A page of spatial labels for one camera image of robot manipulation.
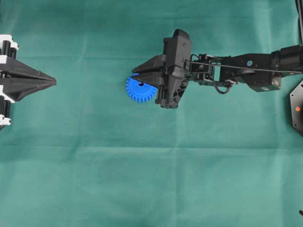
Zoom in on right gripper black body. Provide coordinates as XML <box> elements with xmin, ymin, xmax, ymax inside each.
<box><xmin>155</xmin><ymin>29</ymin><xmax>191</xmax><ymax>109</ymax></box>

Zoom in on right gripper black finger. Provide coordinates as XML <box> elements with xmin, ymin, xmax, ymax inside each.
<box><xmin>132</xmin><ymin>54</ymin><xmax>166</xmax><ymax>73</ymax></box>
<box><xmin>137</xmin><ymin>71</ymin><xmax>165</xmax><ymax>87</ymax></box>

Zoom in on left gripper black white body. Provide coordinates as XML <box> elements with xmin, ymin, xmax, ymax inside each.
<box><xmin>0</xmin><ymin>34</ymin><xmax>19</xmax><ymax>130</ymax></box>

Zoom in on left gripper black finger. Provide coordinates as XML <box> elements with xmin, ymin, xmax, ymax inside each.
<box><xmin>0</xmin><ymin>58</ymin><xmax>55</xmax><ymax>82</ymax></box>
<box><xmin>0</xmin><ymin>79</ymin><xmax>56</xmax><ymax>101</ymax></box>

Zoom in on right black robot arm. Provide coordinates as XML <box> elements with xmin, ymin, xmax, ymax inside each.
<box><xmin>131</xmin><ymin>29</ymin><xmax>303</xmax><ymax>109</ymax></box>

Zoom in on blue plastic gear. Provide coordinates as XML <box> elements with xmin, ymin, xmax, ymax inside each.
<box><xmin>125</xmin><ymin>77</ymin><xmax>157</xmax><ymax>103</ymax></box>

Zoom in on green cloth mat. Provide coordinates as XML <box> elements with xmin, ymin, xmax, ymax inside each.
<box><xmin>0</xmin><ymin>0</ymin><xmax>303</xmax><ymax>227</ymax></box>

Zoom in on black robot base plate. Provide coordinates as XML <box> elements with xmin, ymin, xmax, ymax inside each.
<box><xmin>289</xmin><ymin>81</ymin><xmax>303</xmax><ymax>136</ymax></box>

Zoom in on black cable top right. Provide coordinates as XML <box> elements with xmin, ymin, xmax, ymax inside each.
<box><xmin>294</xmin><ymin>0</ymin><xmax>303</xmax><ymax>45</ymax></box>

